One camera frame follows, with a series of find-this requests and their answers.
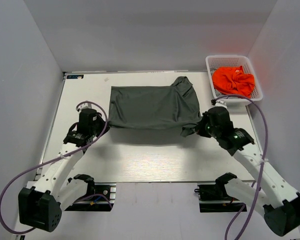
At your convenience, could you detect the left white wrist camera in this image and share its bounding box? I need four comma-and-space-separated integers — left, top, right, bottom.
75, 102, 93, 113

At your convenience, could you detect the dark grey t-shirt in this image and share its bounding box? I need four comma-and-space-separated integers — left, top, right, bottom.
108, 76, 202, 137

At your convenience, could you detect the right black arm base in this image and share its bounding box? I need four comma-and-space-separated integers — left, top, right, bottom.
194, 184, 247, 213

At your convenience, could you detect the blue label sticker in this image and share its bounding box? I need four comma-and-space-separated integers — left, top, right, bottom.
66, 74, 84, 79

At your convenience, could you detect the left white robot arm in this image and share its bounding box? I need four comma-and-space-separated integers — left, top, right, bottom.
18, 108, 109, 232

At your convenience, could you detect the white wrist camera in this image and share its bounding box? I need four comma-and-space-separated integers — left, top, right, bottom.
75, 102, 93, 113
211, 99, 228, 109

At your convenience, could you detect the orange t-shirt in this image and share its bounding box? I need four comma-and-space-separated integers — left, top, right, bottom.
212, 65, 256, 98

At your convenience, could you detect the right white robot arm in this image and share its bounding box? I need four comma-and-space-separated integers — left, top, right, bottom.
195, 106, 300, 237

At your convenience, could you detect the light grey garment in basket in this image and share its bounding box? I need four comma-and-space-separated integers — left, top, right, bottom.
214, 89, 236, 100

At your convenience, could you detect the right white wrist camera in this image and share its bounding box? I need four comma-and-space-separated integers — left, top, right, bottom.
211, 99, 228, 109

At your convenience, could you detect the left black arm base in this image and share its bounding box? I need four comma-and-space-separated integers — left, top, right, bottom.
65, 183, 116, 212

